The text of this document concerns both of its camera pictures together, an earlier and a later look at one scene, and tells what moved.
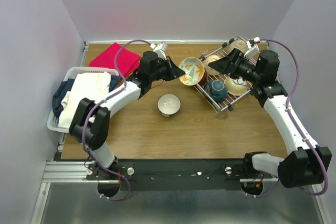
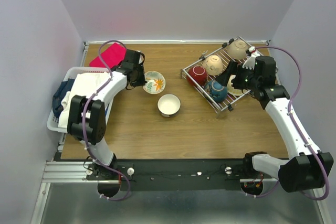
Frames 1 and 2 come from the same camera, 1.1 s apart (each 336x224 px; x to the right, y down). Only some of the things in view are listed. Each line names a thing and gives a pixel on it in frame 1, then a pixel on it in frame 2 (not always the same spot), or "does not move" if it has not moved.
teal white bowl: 168,105 does not move
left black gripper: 174,71 to 142,81
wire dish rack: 229,70 does not move
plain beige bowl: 239,44 does not move
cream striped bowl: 235,86 does not move
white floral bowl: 194,69 to 156,82
